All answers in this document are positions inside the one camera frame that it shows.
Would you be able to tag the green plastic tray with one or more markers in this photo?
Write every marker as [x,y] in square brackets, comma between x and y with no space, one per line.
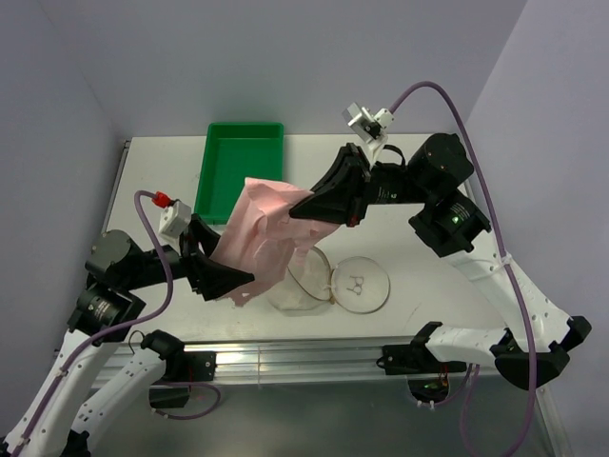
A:
[233,152]

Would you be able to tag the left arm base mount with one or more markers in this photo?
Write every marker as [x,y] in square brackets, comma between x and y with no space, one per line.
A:
[190,367]

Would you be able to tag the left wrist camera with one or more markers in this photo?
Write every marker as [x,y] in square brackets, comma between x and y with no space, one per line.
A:
[175,219]

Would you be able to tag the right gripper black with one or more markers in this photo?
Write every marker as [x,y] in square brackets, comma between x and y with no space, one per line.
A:
[339,197]

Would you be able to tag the pink bra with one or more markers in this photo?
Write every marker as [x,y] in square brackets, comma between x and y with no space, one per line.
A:
[261,237]

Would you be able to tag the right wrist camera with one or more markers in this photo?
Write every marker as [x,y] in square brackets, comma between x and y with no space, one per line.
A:
[371,128]

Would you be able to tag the aluminium frame rail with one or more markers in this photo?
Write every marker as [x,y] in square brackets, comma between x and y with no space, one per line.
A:
[297,362]

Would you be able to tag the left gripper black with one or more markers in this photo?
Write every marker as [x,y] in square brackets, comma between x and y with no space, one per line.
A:
[206,275]

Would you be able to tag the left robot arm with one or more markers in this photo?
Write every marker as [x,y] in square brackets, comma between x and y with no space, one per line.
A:
[65,419]

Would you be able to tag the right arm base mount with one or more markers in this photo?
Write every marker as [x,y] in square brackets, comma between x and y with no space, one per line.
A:
[431,384]

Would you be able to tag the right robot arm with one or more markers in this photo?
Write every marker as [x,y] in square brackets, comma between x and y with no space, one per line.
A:
[532,347]

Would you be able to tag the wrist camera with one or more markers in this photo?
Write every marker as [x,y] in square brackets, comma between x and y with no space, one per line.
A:
[371,128]
[175,219]

